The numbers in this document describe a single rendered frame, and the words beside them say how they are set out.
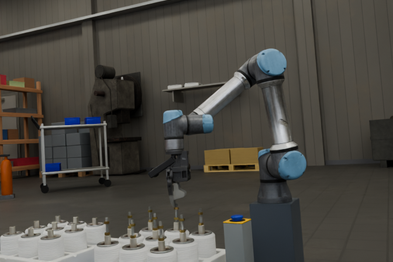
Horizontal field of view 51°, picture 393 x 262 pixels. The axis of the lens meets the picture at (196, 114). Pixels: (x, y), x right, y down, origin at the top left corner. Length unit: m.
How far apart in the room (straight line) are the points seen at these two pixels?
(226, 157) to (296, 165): 5.84
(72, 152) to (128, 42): 2.75
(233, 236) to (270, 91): 0.62
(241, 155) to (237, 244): 6.02
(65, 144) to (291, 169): 7.95
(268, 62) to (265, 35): 6.64
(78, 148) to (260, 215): 7.52
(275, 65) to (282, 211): 0.61
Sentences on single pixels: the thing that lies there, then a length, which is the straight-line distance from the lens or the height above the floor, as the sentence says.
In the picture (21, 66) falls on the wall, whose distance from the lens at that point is 11.82.
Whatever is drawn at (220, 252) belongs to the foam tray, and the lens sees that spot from 1.57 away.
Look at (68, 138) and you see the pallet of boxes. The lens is 9.29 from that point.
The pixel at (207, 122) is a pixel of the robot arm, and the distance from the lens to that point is 1.59.
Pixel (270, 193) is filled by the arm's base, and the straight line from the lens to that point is 1.83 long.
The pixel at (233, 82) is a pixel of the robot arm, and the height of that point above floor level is 0.83.
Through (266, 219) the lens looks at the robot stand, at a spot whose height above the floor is 0.24.
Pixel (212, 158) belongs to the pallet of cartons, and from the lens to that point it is 7.65.
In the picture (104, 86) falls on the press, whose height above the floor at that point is 1.83.
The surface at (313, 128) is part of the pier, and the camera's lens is 7.80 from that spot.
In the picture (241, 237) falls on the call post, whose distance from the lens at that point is 1.39.
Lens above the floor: 0.59
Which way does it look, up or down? 4 degrees up
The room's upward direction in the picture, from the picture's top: 4 degrees counter-clockwise
